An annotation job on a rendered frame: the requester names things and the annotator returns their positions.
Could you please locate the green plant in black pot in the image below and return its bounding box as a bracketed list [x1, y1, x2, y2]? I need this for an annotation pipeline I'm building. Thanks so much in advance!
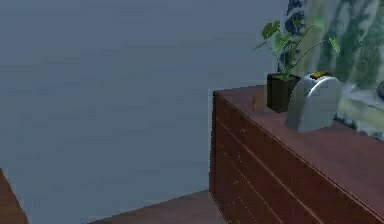
[253, 17, 342, 114]

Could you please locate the red-brown wooden dresser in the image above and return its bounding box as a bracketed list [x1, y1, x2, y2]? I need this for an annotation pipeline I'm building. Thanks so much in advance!
[208, 84, 384, 224]

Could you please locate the silver toaster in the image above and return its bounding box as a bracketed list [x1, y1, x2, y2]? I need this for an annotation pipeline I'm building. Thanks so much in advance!
[284, 71, 344, 134]

